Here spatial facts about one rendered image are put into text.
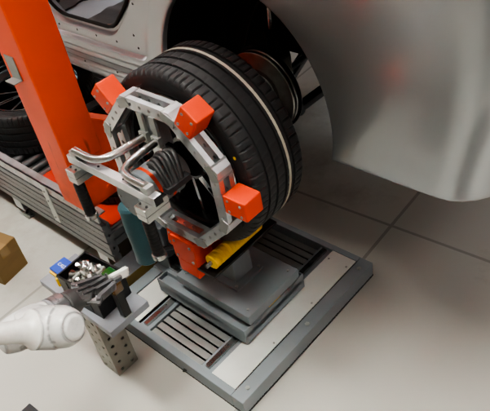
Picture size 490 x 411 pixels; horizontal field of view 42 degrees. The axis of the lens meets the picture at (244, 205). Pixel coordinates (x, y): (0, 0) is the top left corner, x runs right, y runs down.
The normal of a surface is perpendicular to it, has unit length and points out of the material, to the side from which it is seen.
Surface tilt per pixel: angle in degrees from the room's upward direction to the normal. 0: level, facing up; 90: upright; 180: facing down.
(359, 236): 0
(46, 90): 90
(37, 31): 90
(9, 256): 90
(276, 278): 0
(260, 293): 0
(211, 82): 26
